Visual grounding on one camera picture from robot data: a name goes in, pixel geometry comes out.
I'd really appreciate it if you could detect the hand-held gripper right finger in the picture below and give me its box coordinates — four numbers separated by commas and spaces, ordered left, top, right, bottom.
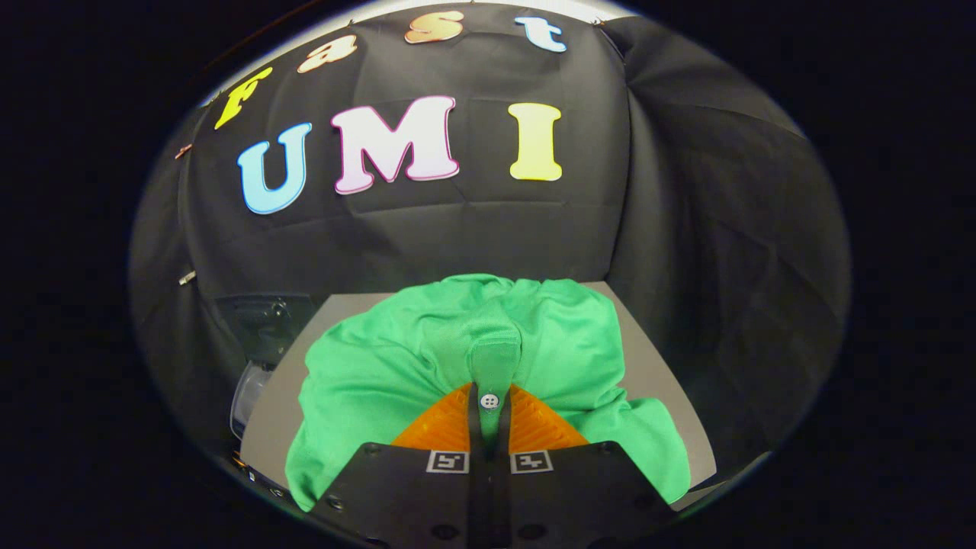
489, 384, 676, 549

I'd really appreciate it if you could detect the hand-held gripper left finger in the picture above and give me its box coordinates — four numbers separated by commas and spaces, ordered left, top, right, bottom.
307, 383, 490, 549

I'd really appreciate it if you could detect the green polo shirt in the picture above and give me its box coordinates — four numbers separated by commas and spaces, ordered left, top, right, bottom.
286, 273, 691, 512

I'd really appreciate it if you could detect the black backdrop cloth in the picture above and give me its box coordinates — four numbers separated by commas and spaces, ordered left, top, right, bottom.
128, 4, 851, 489

